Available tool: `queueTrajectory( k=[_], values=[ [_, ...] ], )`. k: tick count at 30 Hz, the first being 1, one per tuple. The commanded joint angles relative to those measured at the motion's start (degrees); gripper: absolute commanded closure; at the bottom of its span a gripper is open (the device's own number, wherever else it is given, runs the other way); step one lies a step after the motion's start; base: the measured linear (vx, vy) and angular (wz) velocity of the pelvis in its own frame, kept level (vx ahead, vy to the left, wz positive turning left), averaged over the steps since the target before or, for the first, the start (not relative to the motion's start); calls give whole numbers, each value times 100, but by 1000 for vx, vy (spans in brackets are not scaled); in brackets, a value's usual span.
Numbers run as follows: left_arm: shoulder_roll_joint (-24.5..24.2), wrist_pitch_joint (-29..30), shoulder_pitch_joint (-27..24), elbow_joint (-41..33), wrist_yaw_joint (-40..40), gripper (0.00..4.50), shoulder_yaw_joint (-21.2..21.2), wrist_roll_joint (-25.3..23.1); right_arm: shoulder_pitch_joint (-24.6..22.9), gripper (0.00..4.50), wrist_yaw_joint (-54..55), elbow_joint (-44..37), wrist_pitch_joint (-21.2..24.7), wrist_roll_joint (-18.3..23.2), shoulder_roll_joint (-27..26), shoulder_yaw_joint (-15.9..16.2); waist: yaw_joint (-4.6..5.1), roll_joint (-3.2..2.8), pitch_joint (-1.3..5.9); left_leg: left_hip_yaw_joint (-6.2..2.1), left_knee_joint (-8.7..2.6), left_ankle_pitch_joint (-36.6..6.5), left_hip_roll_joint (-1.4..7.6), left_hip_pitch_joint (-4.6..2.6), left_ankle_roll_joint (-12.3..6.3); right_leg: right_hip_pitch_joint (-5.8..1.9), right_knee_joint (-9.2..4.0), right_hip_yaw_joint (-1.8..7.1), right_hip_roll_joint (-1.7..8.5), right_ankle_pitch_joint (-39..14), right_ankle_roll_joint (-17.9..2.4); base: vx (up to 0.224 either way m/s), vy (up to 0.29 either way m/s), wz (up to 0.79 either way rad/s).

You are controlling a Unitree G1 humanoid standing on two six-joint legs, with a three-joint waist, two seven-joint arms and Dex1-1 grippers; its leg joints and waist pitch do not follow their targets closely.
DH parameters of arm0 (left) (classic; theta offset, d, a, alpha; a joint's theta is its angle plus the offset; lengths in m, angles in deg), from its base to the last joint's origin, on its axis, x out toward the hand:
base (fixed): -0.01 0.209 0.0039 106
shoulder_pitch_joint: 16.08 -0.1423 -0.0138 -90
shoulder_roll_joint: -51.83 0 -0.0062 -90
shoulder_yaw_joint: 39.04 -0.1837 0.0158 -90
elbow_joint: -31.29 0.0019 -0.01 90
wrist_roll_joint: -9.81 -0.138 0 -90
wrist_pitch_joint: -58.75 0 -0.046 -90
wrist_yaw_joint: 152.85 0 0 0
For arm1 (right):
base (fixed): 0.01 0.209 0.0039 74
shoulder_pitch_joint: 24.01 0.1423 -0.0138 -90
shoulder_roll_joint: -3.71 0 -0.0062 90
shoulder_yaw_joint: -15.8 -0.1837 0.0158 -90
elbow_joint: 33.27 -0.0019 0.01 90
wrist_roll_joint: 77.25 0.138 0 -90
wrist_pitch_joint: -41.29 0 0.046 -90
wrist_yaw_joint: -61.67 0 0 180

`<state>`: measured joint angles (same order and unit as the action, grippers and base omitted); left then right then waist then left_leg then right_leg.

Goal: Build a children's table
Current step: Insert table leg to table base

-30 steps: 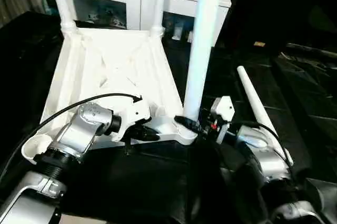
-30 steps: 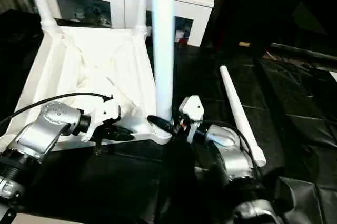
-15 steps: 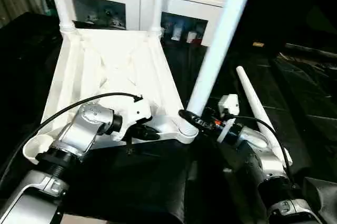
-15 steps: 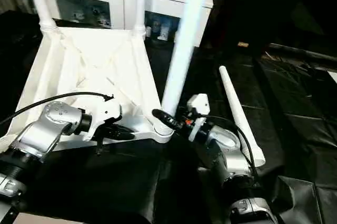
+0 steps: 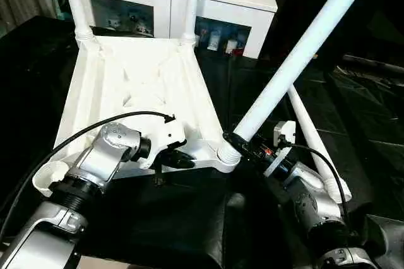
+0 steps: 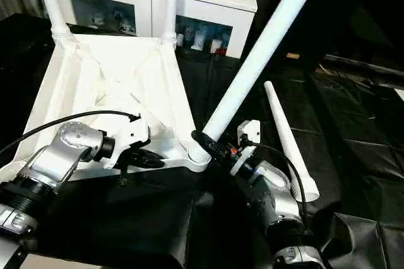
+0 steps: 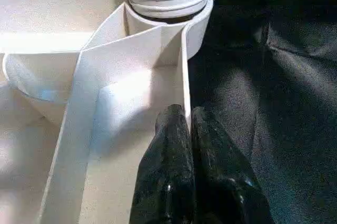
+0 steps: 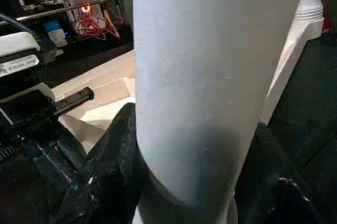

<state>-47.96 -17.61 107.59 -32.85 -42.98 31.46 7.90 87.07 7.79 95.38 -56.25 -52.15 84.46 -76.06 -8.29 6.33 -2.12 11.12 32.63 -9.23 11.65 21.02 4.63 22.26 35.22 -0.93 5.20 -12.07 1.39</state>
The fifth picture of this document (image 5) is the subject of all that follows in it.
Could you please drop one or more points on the white plastic table top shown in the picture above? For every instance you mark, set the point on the white plastic table top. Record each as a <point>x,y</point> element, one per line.
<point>139,86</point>

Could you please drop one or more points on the white plastic table leg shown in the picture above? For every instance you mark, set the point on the white plastic table leg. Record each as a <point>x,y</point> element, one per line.
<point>315,136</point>
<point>191,0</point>
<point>76,0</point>
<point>303,48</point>

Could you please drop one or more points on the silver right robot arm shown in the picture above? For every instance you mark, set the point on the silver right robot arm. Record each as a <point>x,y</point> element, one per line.
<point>315,206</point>

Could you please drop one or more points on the black work mat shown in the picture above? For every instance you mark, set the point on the black work mat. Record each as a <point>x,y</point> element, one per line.
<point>189,218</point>

